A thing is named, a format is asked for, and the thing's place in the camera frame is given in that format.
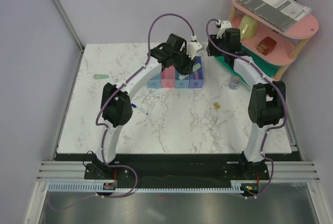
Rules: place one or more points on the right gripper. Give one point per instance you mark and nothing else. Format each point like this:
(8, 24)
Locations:
(209, 49)

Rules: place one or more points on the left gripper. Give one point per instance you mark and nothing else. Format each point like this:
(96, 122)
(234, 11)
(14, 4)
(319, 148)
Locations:
(188, 69)

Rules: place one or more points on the long green highlighter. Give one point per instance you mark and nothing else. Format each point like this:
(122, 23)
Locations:
(195, 68)

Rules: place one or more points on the pink drawer box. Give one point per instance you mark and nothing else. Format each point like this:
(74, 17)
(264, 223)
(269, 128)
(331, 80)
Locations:
(168, 77)

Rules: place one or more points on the teal blue drawer box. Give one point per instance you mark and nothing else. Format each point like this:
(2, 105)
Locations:
(181, 82)

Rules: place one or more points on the purple drawer box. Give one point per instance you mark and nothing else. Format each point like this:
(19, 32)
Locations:
(197, 84)

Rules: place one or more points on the jar of rubber bands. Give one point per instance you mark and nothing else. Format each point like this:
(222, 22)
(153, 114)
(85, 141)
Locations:
(235, 82)

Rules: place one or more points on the small yellow eraser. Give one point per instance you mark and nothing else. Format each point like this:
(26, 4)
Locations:
(216, 106)

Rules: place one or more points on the blue whiteboard marker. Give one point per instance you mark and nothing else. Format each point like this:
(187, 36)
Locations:
(140, 109)

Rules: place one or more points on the pink highlighter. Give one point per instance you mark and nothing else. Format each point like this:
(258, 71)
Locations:
(197, 75)

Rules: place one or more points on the light blue drawer box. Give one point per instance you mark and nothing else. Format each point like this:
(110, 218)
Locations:
(155, 82)

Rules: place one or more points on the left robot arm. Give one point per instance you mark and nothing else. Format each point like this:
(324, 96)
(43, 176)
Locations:
(116, 109)

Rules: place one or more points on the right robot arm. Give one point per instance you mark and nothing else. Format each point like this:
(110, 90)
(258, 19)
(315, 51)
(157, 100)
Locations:
(267, 106)

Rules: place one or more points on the red brown cube box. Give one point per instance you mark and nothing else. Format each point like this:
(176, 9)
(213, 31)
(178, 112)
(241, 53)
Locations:
(266, 46)

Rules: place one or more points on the pink three-tier shelf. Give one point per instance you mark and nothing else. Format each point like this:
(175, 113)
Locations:
(289, 43)

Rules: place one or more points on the green folder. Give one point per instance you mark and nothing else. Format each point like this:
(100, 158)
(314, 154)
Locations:
(267, 68)

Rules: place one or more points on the grey setup guide booklet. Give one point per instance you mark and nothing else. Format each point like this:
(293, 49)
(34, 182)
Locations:
(282, 14)

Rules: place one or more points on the small green highlighter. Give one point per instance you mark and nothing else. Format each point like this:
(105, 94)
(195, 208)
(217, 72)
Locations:
(100, 76)

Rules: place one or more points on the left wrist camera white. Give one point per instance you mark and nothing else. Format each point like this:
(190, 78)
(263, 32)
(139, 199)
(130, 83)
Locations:
(192, 48)

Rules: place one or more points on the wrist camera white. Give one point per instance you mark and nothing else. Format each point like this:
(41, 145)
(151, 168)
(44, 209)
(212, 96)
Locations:
(222, 26)
(192, 48)

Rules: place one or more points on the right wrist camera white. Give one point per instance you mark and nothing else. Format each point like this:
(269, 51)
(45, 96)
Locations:
(222, 26)

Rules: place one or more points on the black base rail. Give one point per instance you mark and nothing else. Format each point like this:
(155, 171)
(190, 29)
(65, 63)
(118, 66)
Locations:
(177, 170)

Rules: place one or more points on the white cable duct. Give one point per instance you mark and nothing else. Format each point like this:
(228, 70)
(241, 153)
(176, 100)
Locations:
(104, 187)

